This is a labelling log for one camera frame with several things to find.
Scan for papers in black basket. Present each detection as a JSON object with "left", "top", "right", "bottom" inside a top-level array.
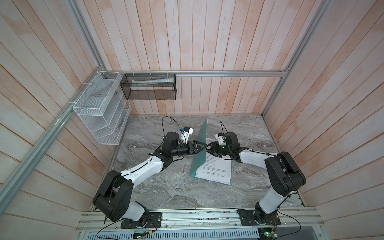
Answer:
[{"left": 132, "top": 78, "right": 175, "bottom": 87}]

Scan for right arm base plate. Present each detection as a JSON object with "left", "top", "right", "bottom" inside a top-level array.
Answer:
[{"left": 237, "top": 209, "right": 281, "bottom": 226}]

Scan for black mesh wall basket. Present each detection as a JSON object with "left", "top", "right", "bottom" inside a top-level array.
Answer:
[{"left": 120, "top": 73, "right": 177, "bottom": 101}]

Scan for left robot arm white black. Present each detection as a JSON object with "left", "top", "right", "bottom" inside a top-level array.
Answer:
[{"left": 93, "top": 132, "right": 207, "bottom": 227}]

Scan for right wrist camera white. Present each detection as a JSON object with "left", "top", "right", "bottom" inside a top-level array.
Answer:
[{"left": 215, "top": 133, "right": 226, "bottom": 146}]

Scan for white wire mesh rack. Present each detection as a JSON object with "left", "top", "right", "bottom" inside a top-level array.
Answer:
[{"left": 73, "top": 72, "right": 132, "bottom": 145}]

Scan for green file folder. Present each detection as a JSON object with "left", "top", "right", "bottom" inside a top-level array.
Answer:
[{"left": 189, "top": 117, "right": 233, "bottom": 186}]

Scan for printed paper sheet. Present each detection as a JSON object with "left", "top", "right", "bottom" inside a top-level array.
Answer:
[{"left": 195, "top": 152, "right": 232, "bottom": 185}]

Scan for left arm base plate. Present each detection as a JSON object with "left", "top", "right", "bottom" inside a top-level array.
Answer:
[{"left": 121, "top": 212, "right": 162, "bottom": 230}]

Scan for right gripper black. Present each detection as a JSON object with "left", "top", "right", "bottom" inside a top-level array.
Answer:
[{"left": 205, "top": 141, "right": 232, "bottom": 158}]

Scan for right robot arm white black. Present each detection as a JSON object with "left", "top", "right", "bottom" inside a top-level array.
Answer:
[{"left": 207, "top": 132, "right": 306, "bottom": 225}]

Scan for aluminium mounting rail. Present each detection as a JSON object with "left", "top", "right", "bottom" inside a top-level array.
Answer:
[{"left": 76, "top": 207, "right": 325, "bottom": 233}]

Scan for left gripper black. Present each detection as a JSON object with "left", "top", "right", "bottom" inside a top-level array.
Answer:
[{"left": 171, "top": 140, "right": 207, "bottom": 156}]

